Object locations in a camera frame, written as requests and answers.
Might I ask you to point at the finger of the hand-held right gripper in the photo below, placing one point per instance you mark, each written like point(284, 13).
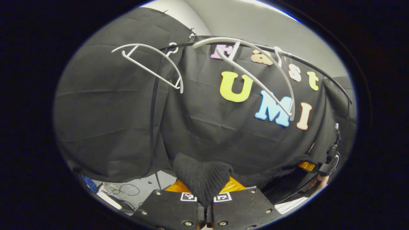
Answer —
point(307, 166)

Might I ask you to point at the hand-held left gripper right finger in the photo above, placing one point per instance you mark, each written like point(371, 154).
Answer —
point(243, 210)

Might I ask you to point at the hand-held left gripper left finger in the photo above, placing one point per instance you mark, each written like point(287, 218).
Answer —
point(169, 210)

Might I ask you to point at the black knit garment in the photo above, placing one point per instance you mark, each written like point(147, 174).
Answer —
point(201, 179)

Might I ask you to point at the white plastic hanger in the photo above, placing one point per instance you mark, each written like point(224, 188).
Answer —
point(150, 71)
point(291, 102)

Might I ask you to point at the black clothes rack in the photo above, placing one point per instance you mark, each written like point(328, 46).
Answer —
point(153, 111)

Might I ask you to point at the white power strip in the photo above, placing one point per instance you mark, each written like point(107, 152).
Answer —
point(108, 199)

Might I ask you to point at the blue object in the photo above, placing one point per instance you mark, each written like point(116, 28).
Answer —
point(90, 183)

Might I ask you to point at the black backdrop cloth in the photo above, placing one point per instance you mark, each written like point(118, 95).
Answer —
point(102, 111)

